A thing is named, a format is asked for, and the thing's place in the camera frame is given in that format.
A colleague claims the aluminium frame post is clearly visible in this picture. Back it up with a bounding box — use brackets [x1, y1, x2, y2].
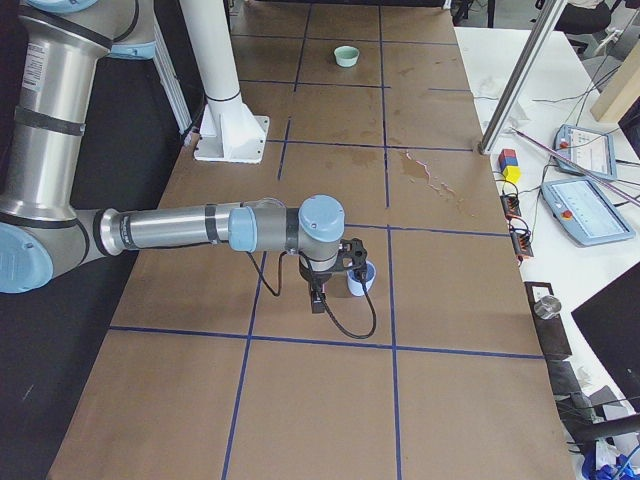
[478, 0, 567, 154]

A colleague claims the red blue yellow cube block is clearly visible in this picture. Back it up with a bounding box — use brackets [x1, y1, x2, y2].
[498, 148, 521, 184]

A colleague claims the long grabber stick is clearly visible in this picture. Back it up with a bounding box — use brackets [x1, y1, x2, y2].
[509, 127, 640, 205]

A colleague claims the far teach pendant tablet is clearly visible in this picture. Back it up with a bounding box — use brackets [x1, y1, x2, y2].
[553, 124, 617, 180]

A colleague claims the mint green bowl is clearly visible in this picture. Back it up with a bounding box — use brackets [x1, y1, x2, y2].
[333, 45, 360, 68]

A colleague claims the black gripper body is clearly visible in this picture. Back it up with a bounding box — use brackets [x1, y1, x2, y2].
[299, 238, 367, 290]

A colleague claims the near teach pendant tablet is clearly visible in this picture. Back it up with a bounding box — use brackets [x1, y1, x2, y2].
[541, 179, 635, 246]

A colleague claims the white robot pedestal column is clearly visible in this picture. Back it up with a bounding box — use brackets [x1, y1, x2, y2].
[180, 0, 270, 164]

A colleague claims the teach pendant tablet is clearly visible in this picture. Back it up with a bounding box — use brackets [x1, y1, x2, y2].
[541, 179, 635, 246]
[553, 124, 617, 180]

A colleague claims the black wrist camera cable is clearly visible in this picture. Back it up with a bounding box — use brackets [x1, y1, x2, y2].
[248, 249, 378, 340]

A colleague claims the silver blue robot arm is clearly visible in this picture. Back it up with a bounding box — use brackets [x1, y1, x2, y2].
[1, 1, 367, 313]

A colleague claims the light blue plastic cup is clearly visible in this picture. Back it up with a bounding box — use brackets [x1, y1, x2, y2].
[347, 260, 377, 297]

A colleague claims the silver metal knob weight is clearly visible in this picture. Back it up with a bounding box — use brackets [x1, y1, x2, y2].
[533, 295, 562, 320]

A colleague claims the orange black terminal strip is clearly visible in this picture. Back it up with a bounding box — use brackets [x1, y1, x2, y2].
[500, 193, 534, 263]

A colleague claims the black monitor corner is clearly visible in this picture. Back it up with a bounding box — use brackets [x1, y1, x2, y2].
[572, 264, 640, 411]

